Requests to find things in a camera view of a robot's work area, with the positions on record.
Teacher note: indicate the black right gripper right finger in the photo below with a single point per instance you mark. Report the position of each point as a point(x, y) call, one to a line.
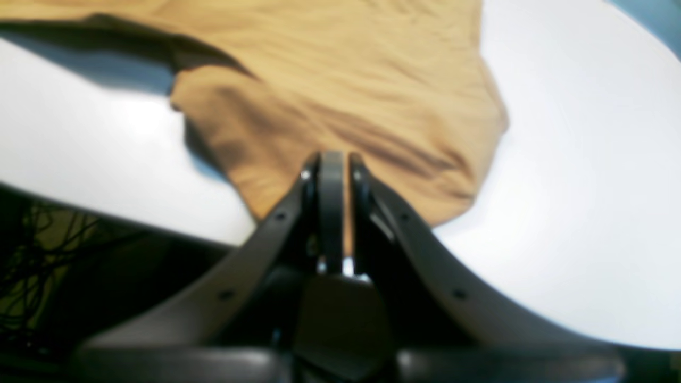
point(432, 299)

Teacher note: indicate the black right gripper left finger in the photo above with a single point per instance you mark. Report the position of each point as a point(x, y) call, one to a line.
point(305, 224)

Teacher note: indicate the tan brown T-shirt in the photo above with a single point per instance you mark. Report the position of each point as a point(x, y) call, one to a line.
point(266, 83)

